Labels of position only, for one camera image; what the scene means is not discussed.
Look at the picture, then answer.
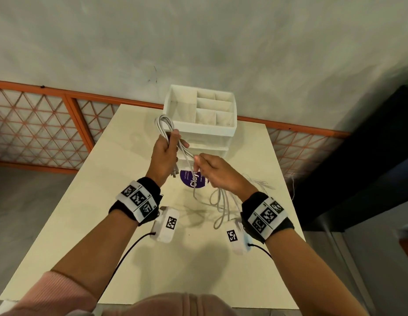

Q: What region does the person's right forearm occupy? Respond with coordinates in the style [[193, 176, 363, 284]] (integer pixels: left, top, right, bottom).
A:
[[266, 224, 369, 316]]

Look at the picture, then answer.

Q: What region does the pink sleeve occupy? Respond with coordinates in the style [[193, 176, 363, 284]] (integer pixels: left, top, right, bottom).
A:
[[0, 271, 98, 316]]

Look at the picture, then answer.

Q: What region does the purple round sticker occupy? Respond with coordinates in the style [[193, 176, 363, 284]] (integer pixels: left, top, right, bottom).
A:
[[179, 168, 210, 195]]

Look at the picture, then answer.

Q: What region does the black camera cable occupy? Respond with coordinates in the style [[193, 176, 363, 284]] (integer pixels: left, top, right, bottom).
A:
[[247, 243, 273, 260], [101, 232, 157, 295]]

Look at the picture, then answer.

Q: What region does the white desk organizer box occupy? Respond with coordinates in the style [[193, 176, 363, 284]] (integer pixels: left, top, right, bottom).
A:
[[162, 84, 238, 159]]

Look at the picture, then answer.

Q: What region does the black wristband with marker tags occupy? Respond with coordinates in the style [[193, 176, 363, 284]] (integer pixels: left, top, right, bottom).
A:
[[240, 191, 295, 245], [109, 176, 164, 227]]

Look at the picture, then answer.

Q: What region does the dark cabinet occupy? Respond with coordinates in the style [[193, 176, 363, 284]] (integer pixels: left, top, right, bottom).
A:
[[290, 83, 408, 233]]

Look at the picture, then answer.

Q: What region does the person's right hand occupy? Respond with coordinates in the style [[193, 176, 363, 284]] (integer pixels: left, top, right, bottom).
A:
[[193, 153, 259, 202]]

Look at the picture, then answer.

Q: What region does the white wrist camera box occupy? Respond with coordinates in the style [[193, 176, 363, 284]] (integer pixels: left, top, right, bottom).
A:
[[149, 206, 180, 243], [226, 218, 254, 256]]

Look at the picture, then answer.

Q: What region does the orange lattice railing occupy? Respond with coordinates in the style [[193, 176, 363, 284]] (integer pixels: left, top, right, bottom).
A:
[[0, 79, 351, 182]]

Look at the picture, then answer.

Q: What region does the pink clothing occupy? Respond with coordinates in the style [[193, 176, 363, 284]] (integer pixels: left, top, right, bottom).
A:
[[101, 292, 238, 316]]

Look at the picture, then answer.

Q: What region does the person's left forearm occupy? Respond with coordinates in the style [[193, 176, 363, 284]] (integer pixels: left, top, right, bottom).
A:
[[51, 207, 152, 301]]

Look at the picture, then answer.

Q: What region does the person's left hand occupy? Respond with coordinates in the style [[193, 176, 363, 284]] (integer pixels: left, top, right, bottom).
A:
[[145, 129, 190, 188]]

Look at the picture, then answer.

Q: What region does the white thin cable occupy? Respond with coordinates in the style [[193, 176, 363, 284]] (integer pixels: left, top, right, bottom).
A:
[[242, 174, 277, 192]]

